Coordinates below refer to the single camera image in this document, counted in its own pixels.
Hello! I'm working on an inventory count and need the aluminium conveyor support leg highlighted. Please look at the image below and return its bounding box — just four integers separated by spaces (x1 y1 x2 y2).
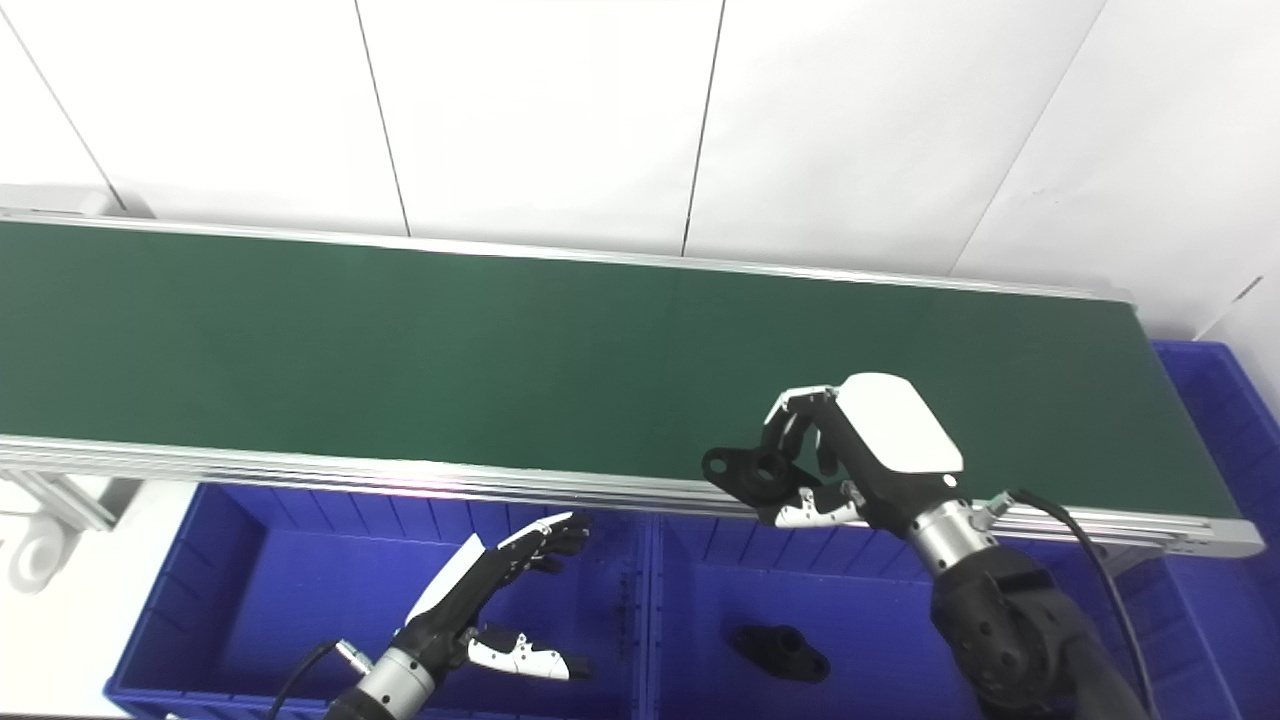
0 469 142 534

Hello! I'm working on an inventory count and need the blue plastic bin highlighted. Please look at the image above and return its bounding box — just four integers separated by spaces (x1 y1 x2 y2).
1100 340 1280 720
105 482 652 720
645 514 1186 720

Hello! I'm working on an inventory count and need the grey conveyor motor housing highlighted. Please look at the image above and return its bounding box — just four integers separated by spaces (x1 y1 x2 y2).
0 185 127 220

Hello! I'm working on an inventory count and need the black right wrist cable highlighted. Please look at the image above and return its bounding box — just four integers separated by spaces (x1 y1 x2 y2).
975 488 1162 720

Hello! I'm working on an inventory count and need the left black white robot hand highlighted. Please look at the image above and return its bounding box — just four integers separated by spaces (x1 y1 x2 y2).
400 512 594 682

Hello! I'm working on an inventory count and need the black flanged machine part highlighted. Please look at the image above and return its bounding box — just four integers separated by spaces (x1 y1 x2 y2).
702 445 812 507
733 624 832 685

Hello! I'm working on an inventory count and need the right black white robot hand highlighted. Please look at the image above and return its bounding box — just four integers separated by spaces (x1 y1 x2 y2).
758 373 966 537

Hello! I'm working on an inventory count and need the green conveyor belt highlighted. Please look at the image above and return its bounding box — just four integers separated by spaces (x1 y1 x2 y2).
0 222 1242 522
0 210 1267 560

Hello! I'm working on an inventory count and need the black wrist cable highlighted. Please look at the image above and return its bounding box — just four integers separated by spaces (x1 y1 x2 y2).
975 488 1162 720
265 640 377 720

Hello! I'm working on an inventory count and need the white plastic part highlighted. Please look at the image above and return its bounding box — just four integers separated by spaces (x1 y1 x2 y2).
0 509 72 597

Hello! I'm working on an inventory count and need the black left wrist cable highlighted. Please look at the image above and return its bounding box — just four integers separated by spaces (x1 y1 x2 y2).
265 640 377 720

